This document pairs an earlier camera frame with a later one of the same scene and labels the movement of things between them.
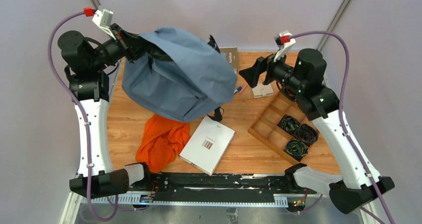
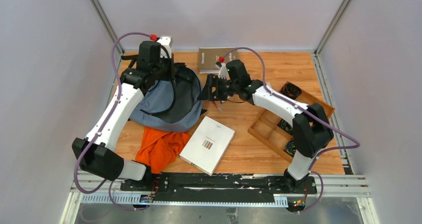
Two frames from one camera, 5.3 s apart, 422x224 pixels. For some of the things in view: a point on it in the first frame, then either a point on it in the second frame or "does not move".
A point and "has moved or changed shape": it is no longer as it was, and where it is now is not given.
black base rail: [218, 187] does not move
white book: [206, 148] does not move
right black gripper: [251, 74] -> [213, 81]
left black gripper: [126, 42] -> [165, 70]
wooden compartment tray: [265, 128] does not move
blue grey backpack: [179, 76] has moved or changed shape
